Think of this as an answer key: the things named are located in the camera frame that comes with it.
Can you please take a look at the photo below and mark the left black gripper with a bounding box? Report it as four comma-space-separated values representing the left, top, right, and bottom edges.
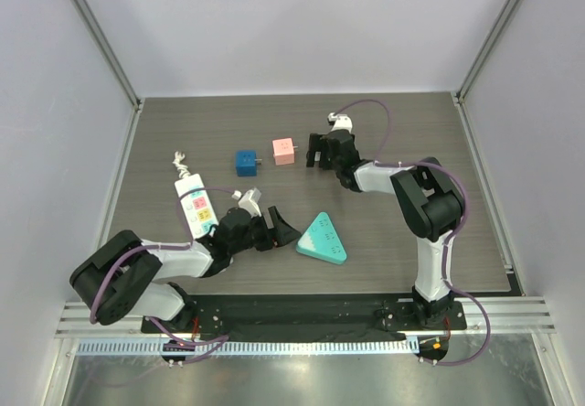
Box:
229, 206, 300, 255

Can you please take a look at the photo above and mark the pink cube plug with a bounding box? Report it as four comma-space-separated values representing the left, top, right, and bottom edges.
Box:
272, 138, 298, 166

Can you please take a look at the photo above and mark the teal triangular socket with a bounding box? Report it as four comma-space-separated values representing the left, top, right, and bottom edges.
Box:
296, 212, 347, 265

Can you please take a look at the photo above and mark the blue cube plug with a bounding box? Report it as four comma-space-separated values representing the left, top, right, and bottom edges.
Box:
235, 150, 262, 177

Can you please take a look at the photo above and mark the white multicolour power strip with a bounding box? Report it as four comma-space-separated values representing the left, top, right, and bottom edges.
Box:
175, 174, 218, 240

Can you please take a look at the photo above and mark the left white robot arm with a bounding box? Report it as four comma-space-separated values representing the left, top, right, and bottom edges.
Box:
69, 206, 301, 333

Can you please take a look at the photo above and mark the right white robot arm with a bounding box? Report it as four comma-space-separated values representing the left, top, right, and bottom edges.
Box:
306, 129, 467, 329

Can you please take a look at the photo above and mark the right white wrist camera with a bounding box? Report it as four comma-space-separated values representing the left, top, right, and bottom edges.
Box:
327, 112, 353, 133

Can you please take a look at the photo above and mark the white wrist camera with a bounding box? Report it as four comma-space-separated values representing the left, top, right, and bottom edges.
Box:
231, 187, 261, 217
327, 112, 353, 133

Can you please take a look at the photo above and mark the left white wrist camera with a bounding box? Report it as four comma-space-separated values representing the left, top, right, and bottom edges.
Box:
231, 187, 261, 217

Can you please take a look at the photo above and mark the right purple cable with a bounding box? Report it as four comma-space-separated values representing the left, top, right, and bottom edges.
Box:
333, 99, 493, 369

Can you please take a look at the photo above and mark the purple cable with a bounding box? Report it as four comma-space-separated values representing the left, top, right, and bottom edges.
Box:
333, 99, 493, 369
89, 186, 241, 364

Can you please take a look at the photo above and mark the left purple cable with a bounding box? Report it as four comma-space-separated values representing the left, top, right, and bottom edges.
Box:
89, 186, 241, 364

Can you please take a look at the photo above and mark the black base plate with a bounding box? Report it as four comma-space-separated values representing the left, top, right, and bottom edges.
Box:
162, 294, 467, 343

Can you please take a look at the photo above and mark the white power strip cord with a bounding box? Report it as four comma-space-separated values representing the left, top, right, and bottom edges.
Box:
171, 150, 191, 181

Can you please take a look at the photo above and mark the white slotted cable duct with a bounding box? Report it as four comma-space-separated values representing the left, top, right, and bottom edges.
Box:
76, 337, 420, 358

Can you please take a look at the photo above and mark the aluminium frame rail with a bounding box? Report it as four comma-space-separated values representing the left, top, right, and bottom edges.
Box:
55, 296, 556, 338

